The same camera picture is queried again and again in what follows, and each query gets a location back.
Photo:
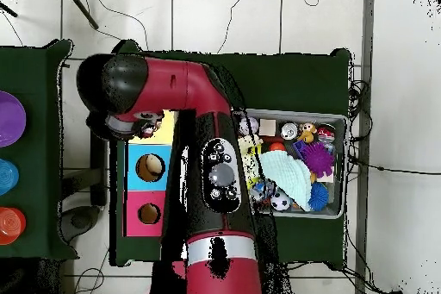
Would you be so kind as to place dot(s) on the wooden three-hole sorting box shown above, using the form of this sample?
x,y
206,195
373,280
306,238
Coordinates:
x,y
136,204

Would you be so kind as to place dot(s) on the silver mesh bin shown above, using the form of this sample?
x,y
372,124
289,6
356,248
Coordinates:
x,y
335,208

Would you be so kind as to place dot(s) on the white toy baseball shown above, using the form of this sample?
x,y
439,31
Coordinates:
x,y
249,125

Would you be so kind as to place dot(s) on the plain wooden block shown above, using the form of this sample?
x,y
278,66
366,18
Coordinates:
x,y
267,127

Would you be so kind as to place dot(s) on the orange-red ball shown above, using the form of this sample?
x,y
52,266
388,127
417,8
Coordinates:
x,y
277,146

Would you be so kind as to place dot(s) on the silver drink can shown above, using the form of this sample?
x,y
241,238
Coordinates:
x,y
288,131

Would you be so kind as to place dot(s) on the mint green cloth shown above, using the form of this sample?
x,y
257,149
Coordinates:
x,y
293,173

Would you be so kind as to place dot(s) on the brown monkey plush toy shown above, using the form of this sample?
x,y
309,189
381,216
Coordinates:
x,y
306,132

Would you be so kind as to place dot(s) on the purple spiky ball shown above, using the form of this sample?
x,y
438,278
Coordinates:
x,y
317,159

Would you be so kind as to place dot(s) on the dark green tablecloth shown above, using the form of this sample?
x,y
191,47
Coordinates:
x,y
293,80

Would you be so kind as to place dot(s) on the blue fuzzy ball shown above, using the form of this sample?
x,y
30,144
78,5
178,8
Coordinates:
x,y
318,196

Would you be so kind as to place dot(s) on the dark green side-table cloth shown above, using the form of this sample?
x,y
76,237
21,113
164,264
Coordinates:
x,y
44,170

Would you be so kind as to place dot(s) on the dark tripod leg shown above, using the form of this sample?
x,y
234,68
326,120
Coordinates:
x,y
8,10
82,8

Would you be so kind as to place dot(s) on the purple plastic bowl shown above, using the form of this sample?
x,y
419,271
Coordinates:
x,y
10,118

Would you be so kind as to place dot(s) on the blue plastic bowl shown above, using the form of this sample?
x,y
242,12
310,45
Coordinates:
x,y
7,176

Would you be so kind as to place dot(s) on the orange plastic bowl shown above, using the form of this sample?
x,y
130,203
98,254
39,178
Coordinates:
x,y
12,225

